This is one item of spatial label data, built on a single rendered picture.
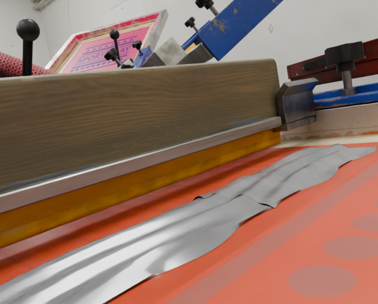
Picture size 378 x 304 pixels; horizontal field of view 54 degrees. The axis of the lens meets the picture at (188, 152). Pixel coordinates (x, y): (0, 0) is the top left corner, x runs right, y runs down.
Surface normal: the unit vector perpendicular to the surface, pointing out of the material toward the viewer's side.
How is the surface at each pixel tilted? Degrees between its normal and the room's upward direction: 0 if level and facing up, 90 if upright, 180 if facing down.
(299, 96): 90
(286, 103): 90
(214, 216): 33
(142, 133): 90
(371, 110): 90
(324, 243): 0
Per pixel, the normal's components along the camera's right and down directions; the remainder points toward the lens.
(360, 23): -0.69, 0.22
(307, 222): -0.18, -0.98
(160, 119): 0.69, -0.04
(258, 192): 0.31, -0.86
